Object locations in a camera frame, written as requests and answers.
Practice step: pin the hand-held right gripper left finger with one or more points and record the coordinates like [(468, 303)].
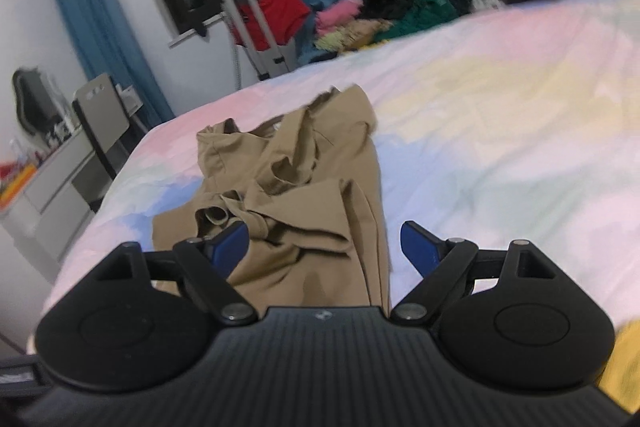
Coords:
[(231, 247)]

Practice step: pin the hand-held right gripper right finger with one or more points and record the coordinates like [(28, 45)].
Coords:
[(417, 248)]

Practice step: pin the pastel rainbow bed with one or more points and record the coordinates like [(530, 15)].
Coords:
[(500, 117)]

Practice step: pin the orange box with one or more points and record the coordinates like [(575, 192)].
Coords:
[(17, 184)]

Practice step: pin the grey chair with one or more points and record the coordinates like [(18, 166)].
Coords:
[(105, 117)]

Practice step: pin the yellow cloth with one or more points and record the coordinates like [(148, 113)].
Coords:
[(624, 372)]

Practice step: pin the tan printed shirt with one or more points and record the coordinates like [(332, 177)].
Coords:
[(300, 207)]

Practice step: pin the pink garment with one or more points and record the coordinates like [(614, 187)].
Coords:
[(337, 13)]

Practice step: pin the wavy framed mirror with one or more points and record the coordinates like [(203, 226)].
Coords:
[(37, 102)]

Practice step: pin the red garment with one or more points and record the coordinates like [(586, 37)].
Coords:
[(280, 14)]

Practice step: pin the green garment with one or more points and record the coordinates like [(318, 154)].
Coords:
[(420, 14)]

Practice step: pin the pale yellow garment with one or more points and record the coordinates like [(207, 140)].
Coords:
[(350, 34)]

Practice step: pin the grey dressing desk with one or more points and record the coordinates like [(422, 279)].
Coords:
[(55, 192)]

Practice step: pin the silver garment steamer stand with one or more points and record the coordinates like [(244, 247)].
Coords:
[(250, 32)]

